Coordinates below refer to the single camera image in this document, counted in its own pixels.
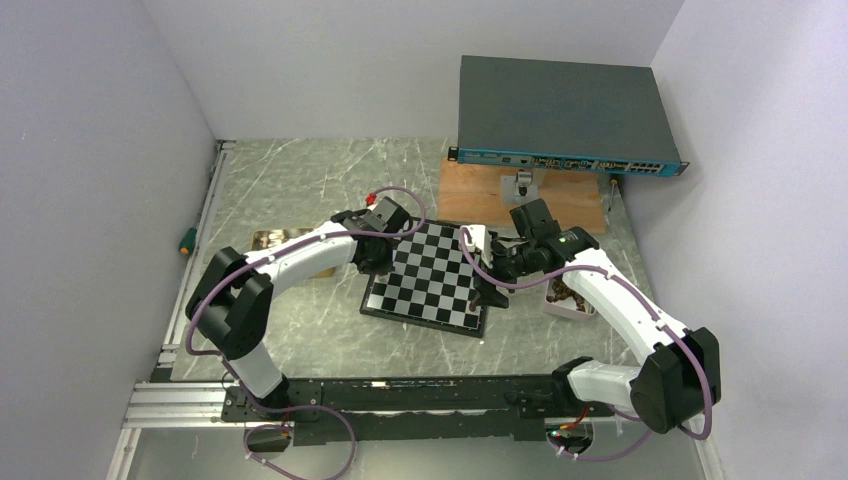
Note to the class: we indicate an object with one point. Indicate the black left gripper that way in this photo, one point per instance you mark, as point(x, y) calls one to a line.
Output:
point(382, 267)

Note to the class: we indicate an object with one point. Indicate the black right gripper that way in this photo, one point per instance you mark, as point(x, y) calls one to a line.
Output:
point(488, 294)

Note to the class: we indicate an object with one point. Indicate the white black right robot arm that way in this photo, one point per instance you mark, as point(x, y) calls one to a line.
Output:
point(677, 382)

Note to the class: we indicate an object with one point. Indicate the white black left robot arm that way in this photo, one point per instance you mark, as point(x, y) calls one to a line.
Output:
point(230, 306)

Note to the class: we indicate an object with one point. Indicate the wooden board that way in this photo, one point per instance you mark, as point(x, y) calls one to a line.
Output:
point(472, 194)

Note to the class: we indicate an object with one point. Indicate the black and white chessboard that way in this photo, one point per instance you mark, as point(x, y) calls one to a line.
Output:
point(431, 284)

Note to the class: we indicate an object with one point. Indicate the pink plastic tray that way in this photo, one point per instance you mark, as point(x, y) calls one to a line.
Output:
point(562, 301)

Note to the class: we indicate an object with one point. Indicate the gold metal tin tray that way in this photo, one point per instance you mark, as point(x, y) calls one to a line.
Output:
point(272, 239)

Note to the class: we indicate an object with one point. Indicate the green orange screwdriver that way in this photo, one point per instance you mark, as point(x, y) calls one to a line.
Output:
point(187, 243)

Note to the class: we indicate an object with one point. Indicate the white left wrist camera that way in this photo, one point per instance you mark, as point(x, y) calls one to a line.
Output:
point(381, 206)

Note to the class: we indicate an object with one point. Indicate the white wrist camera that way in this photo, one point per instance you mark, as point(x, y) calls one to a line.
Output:
point(477, 239)
point(381, 206)

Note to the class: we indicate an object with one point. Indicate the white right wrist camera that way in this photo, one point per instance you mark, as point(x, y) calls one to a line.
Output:
point(477, 239)

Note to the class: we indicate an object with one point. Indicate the metal bracket with knob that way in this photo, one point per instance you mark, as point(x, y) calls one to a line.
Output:
point(519, 188)

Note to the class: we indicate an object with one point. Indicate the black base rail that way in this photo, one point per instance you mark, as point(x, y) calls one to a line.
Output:
point(520, 407)

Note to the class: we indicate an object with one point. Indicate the blue grey network switch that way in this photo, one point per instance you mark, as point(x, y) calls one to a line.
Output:
point(566, 116)

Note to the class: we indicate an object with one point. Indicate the aluminium frame rail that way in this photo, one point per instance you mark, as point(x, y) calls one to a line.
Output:
point(160, 403)

